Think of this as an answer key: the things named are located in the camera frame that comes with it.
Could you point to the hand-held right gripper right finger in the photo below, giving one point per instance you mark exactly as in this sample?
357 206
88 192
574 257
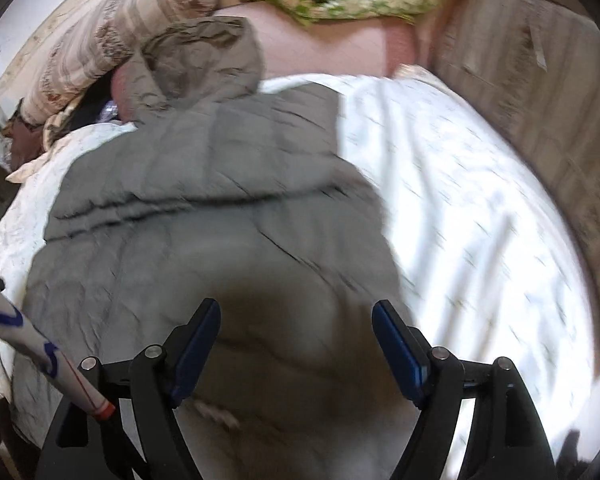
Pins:
400 355

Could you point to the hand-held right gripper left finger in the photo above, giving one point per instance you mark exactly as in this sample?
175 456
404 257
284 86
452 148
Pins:
195 350

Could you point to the grey quilted jacket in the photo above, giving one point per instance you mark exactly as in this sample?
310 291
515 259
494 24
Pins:
205 200

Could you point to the dark clothes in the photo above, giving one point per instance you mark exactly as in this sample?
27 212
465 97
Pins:
87 110

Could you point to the white leaf-print bed sheet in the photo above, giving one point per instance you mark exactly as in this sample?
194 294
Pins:
455 210

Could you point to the cream cloth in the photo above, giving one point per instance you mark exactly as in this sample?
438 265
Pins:
30 167

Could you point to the brown cloth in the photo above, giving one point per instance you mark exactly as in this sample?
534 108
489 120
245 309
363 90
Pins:
22 142

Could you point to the large striped floral cushion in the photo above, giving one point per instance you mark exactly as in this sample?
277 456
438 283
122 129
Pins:
530 85

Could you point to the pink quilted mattress pad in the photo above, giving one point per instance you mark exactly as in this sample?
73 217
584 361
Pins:
330 45

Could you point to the striped floral pillow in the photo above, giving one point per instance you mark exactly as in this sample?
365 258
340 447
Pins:
105 25

